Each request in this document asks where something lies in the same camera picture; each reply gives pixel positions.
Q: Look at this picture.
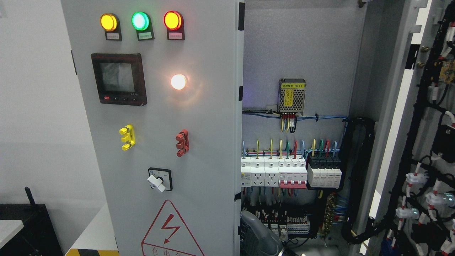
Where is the red terminal clip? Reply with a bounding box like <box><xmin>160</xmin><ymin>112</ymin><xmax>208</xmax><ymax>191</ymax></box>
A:
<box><xmin>175</xmin><ymin>129</ymin><xmax>189</xmax><ymax>157</ymax></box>

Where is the yellow terminal clip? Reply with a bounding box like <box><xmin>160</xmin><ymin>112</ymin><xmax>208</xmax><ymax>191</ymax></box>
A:
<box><xmin>119</xmin><ymin>124</ymin><xmax>135</xmax><ymax>151</ymax></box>

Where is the red indicator lamp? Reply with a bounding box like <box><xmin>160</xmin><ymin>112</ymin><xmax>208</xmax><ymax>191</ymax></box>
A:
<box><xmin>164</xmin><ymin>10</ymin><xmax>185</xmax><ymax>40</ymax></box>

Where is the red triangle warning sticker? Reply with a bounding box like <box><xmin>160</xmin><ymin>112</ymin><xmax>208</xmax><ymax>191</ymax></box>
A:
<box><xmin>141</xmin><ymin>200</ymin><xmax>204</xmax><ymax>256</ymax></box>

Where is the green indicator lamp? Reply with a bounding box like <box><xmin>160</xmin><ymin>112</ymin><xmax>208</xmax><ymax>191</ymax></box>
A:
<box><xmin>131</xmin><ymin>11</ymin><xmax>154</xmax><ymax>41</ymax></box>

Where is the black box with antenna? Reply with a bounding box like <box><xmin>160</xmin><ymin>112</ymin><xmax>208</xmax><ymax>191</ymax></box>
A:
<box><xmin>0</xmin><ymin>187</ymin><xmax>63</xmax><ymax>256</ymax></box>

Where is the black surge protector module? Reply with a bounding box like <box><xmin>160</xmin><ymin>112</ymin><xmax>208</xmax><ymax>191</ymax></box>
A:
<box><xmin>307</xmin><ymin>154</ymin><xmax>342</xmax><ymax>188</ymax></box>

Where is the metal mesh power supply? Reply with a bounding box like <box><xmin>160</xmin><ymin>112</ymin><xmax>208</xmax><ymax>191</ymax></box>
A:
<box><xmin>278</xmin><ymin>78</ymin><xmax>306</xmax><ymax>113</ymax></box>

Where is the white socket breaker row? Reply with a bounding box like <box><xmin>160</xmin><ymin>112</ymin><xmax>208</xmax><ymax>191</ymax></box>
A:
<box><xmin>240</xmin><ymin>156</ymin><xmax>307</xmax><ymax>188</ymax></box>

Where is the black digital power meter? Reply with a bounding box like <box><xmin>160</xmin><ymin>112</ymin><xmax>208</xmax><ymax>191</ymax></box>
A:
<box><xmin>91</xmin><ymin>53</ymin><xmax>148</xmax><ymax>106</ymax></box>

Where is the yellow indicator lamp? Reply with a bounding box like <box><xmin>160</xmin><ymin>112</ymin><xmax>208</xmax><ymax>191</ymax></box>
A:
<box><xmin>100</xmin><ymin>13</ymin><xmax>122</xmax><ymax>41</ymax></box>

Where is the grey cabinet door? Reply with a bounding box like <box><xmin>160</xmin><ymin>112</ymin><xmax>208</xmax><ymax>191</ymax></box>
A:
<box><xmin>61</xmin><ymin>0</ymin><xmax>243</xmax><ymax>256</ymax></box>
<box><xmin>354</xmin><ymin>0</ymin><xmax>455</xmax><ymax>256</ymax></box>

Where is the white glowing indicator lamp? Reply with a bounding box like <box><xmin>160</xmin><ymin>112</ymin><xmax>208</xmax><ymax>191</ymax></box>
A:
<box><xmin>171</xmin><ymin>74</ymin><xmax>187</xmax><ymax>90</ymax></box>

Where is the relay terminal block row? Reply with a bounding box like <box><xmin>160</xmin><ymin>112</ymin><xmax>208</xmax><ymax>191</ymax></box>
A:
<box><xmin>242</xmin><ymin>203</ymin><xmax>312</xmax><ymax>241</ymax></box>

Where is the white rotary selector switch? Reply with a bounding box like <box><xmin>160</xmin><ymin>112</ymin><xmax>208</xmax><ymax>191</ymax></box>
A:
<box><xmin>147</xmin><ymin>167</ymin><xmax>173</xmax><ymax>193</ymax></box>

